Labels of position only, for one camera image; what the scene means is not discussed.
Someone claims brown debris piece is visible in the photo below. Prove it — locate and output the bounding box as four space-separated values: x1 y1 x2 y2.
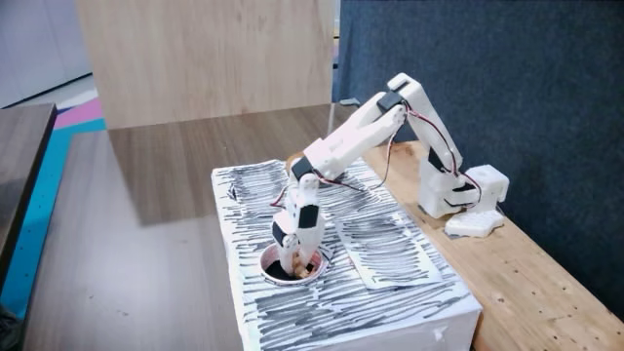
292 262 316 281

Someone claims dark wood table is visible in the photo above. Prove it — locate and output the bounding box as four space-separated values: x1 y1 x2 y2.
0 101 59 294

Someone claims white box with black scribbles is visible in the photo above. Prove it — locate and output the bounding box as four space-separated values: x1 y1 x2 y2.
211 156 484 351

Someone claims light wooden plank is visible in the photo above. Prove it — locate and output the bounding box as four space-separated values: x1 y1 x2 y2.
363 140 624 351

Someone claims scribbled paper sheet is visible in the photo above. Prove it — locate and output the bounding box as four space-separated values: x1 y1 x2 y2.
334 213 444 290
216 160 294 207

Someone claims red black servo cable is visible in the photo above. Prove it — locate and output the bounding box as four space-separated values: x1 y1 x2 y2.
269 130 397 209
403 102 484 209

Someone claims light wood panel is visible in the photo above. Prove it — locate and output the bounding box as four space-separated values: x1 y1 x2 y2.
75 0 338 131

